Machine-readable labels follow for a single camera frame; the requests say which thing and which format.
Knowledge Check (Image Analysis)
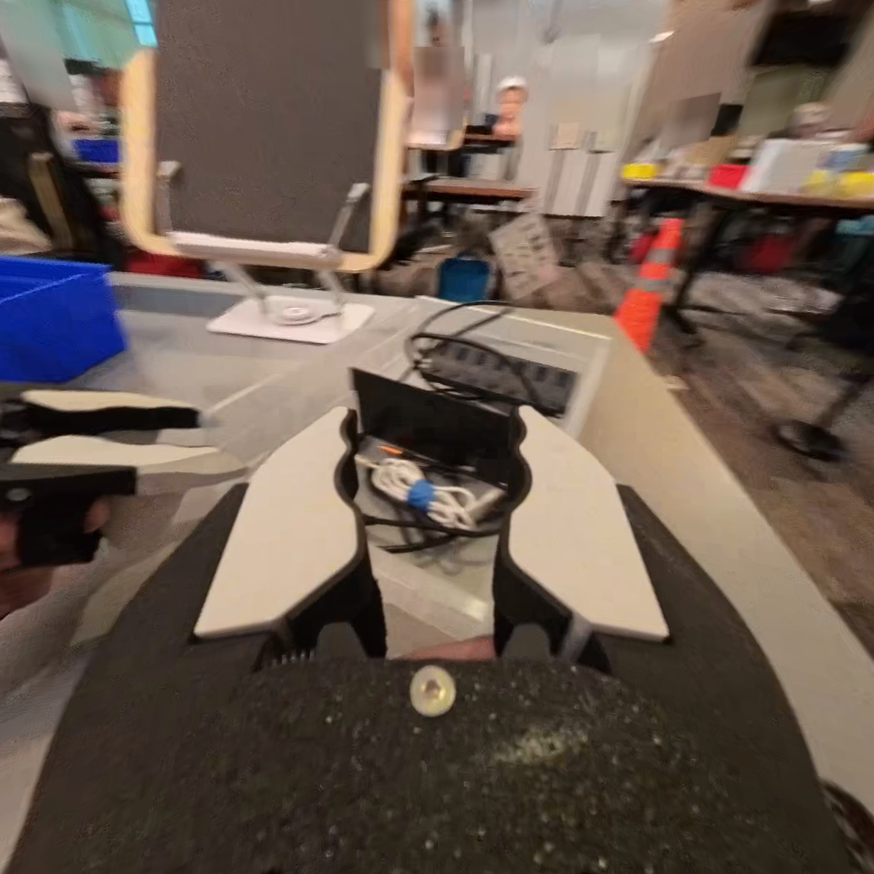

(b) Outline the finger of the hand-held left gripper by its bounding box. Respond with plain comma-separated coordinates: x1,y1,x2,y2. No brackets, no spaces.
10,436,219,479
20,389,202,431

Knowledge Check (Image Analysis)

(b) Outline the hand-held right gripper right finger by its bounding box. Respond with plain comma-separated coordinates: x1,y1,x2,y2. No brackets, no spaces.
493,406,670,660

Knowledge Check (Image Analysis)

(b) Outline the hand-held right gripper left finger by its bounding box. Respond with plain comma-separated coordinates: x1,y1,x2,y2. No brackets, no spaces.
193,407,383,643

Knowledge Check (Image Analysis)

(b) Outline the white USB cable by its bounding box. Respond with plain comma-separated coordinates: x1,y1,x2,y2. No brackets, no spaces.
369,457,506,530

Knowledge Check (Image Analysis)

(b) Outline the clear plastic bin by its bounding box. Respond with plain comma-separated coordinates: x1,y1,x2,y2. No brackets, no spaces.
335,297,612,636

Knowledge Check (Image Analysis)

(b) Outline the thick black hub cable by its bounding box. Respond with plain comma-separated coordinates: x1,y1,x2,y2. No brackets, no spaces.
404,300,568,411

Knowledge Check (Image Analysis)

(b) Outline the person's left hand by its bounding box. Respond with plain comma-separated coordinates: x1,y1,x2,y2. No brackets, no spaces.
0,498,113,619

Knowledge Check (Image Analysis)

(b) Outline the black clear-bin divider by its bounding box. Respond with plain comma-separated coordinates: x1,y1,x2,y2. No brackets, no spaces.
351,369,523,479

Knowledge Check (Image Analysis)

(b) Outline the white folding stand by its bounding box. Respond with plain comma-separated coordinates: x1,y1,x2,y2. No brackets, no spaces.
157,160,376,344

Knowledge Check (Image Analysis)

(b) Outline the orange traffic cone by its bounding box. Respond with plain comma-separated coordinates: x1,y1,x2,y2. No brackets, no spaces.
613,218,686,352

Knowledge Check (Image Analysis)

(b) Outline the small blue container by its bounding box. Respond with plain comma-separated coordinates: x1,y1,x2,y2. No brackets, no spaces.
437,258,496,303

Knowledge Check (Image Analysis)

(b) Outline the white printed sign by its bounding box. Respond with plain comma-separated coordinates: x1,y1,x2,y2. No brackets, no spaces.
488,215,561,300

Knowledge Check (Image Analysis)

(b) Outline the black wood-rimmed board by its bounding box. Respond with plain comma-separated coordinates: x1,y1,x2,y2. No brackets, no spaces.
119,0,414,274

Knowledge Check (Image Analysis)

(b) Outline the red floor container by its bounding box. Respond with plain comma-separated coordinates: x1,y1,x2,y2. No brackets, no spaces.
741,232,796,274

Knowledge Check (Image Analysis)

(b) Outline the wooden table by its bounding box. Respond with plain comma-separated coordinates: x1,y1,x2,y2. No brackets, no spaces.
621,174,874,342
403,178,537,226

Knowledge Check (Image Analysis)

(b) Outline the white cardboard box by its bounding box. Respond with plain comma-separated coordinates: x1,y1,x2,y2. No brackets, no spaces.
744,140,830,192

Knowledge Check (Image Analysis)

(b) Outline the yellow plastic bin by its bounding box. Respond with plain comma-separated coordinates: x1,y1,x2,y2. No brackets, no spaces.
806,171,874,199

